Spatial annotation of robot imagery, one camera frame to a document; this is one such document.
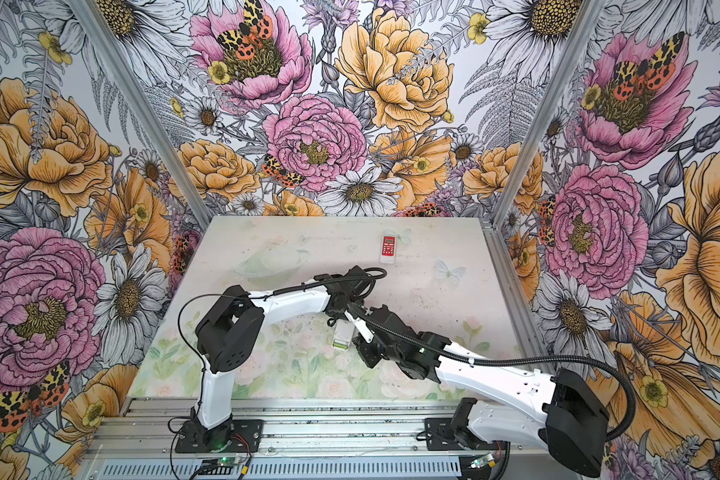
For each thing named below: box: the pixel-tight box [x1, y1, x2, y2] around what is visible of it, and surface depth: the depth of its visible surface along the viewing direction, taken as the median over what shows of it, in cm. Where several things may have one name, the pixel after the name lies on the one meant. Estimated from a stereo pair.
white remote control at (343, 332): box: [333, 319, 355, 350], surface depth 91 cm
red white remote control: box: [379, 235, 397, 264], surface depth 114 cm
